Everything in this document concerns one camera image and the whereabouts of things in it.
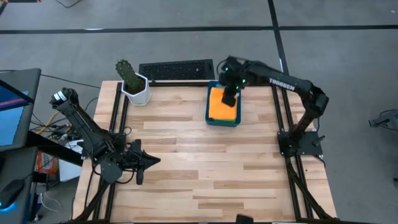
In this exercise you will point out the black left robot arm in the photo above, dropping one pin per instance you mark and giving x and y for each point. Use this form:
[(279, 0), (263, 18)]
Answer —
[(84, 124)]

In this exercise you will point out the teal plastic bin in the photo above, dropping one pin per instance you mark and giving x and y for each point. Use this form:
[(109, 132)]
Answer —
[(224, 123)]

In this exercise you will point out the orange microfiber towel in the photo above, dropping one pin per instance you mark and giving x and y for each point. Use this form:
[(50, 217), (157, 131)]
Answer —
[(217, 109)]

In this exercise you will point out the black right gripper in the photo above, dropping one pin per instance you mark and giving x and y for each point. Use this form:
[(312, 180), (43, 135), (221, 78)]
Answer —
[(233, 74)]

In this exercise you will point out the white hexagonal plant pot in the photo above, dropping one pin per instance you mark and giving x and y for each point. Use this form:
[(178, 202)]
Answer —
[(136, 99)]

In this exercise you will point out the black aluminium table frame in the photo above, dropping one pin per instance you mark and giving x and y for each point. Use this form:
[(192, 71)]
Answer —
[(303, 193)]

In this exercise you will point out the black computer mouse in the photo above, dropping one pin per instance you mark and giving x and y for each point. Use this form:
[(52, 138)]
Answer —
[(10, 193)]

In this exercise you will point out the orange cardboard box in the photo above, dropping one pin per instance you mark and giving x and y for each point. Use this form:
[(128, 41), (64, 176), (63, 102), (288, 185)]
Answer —
[(46, 165)]

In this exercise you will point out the computer monitor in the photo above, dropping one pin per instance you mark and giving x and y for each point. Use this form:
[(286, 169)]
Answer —
[(15, 124)]

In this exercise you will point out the green cactus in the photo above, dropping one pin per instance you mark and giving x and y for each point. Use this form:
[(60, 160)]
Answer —
[(128, 74)]

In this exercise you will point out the gray stand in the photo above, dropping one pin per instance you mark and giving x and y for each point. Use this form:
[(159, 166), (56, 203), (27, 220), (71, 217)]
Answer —
[(385, 121)]

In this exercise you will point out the black metal beam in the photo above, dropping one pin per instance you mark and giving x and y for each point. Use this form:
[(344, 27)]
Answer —
[(56, 153)]

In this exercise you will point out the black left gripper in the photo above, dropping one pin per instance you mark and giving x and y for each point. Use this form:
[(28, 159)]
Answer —
[(129, 158)]

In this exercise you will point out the white box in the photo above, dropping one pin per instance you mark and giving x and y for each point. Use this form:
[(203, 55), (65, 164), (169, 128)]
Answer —
[(70, 172)]

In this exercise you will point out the gray side desk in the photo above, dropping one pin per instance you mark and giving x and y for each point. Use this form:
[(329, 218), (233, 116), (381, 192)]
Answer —
[(17, 168)]

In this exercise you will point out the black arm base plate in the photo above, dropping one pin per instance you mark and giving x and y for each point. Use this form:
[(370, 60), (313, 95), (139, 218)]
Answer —
[(308, 146)]

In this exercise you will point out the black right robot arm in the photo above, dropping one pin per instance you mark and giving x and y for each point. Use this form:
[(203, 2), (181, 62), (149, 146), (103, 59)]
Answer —
[(289, 84)]

